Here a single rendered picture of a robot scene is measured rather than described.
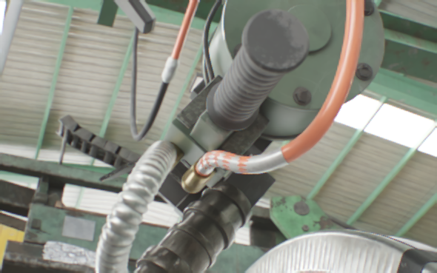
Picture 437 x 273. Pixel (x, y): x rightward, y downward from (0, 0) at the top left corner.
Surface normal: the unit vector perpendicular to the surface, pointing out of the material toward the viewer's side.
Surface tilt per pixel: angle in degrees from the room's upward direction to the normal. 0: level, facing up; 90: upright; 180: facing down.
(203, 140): 137
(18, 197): 90
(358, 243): 89
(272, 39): 115
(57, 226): 90
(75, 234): 90
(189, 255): 105
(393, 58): 180
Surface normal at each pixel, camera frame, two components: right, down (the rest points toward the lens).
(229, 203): 0.30, -0.48
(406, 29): 0.00, 0.75
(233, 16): 0.19, -0.26
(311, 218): 0.16, -0.65
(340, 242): -0.94, -0.22
